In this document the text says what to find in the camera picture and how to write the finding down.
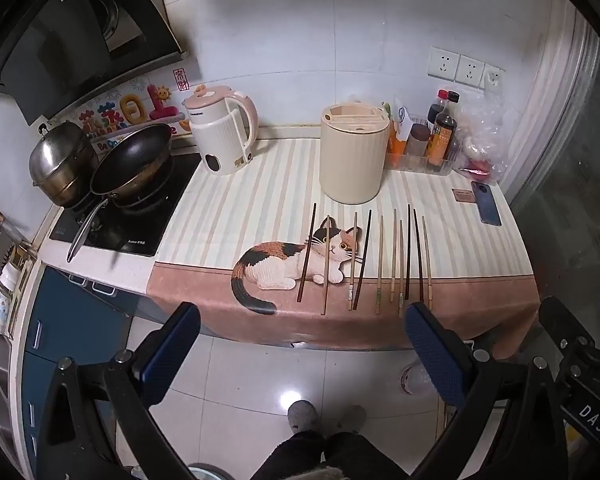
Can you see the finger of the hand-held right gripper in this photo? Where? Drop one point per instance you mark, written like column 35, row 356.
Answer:
column 560, row 322

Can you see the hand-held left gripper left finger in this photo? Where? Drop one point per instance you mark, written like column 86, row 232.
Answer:
column 170, row 347

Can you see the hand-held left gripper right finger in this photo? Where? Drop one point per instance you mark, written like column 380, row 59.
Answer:
column 435, row 355

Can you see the row of light wooden chopsticks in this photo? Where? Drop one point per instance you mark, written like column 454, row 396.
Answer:
column 326, row 270

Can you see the cream cylindrical utensil holder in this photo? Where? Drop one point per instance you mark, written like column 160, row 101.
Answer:
column 352, row 160

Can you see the round clear plastic object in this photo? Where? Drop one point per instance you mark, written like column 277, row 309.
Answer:
column 415, row 380

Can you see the grey slipper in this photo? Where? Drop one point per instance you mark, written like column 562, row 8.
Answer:
column 352, row 417
column 302, row 416

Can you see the blue kitchen cabinet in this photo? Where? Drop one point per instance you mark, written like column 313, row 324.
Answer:
column 65, row 320

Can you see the black cooktop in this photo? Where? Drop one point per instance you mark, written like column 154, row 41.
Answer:
column 130, row 230

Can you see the person's dark pants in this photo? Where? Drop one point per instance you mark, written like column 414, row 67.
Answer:
column 340, row 452

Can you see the blue smartphone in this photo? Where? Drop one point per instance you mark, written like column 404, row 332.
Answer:
column 486, row 204

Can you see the small brown card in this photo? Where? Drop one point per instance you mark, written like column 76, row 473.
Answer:
column 462, row 195

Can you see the red packet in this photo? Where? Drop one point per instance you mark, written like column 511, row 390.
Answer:
column 477, row 167

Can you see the striped cat print tablecloth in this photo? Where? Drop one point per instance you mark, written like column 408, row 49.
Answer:
column 260, row 195

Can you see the orange seasoning packet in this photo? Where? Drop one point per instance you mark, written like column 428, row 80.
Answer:
column 397, row 144

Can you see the brown seasoning jar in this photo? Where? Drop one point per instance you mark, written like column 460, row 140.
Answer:
column 420, row 140

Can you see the clear plastic bag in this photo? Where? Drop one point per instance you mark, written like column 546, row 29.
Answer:
column 485, row 120

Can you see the stainless steel pot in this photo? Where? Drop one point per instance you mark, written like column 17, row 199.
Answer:
column 60, row 160

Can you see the pink and white electric kettle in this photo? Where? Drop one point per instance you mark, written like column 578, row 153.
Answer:
column 220, row 135

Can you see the white seasoning packet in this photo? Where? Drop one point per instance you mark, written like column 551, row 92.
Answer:
column 405, row 117

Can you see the red cap sauce bottle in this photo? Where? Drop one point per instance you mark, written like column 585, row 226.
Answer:
column 435, row 110

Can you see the black range hood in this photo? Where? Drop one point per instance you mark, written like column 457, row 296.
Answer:
column 55, row 35

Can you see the colourful wall sticker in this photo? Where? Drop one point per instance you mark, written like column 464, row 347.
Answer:
column 130, row 107

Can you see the white wall socket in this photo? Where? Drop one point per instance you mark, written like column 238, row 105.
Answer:
column 442, row 64
column 469, row 70
column 493, row 78

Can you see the small red wall sticker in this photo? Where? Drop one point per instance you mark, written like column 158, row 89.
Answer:
column 180, row 78

